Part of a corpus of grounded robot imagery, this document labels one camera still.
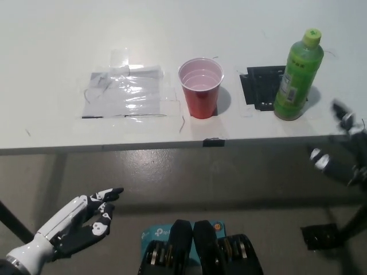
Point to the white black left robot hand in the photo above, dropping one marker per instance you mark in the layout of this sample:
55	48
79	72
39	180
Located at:
66	217

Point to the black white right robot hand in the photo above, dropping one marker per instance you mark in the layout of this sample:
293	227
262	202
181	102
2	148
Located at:
357	160

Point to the green tea plastic bottle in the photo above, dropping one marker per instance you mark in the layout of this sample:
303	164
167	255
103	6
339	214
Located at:
298	74

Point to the black left robot body block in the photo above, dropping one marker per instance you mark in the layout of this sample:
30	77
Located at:
179	249

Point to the red plastic cup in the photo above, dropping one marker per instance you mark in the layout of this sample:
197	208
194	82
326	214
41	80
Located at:
202	97

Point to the black table leg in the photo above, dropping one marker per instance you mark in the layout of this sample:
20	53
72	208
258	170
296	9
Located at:
15	222

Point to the black floor tape patch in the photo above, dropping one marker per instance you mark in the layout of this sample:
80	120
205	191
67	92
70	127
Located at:
319	236

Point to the teal tp-link cardboard box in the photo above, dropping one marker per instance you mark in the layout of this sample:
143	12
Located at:
156	232

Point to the black tape square patch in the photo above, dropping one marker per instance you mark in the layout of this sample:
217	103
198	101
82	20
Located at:
261	88

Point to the clear plastic sheet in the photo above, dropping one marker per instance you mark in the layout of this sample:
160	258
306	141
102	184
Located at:
126	94

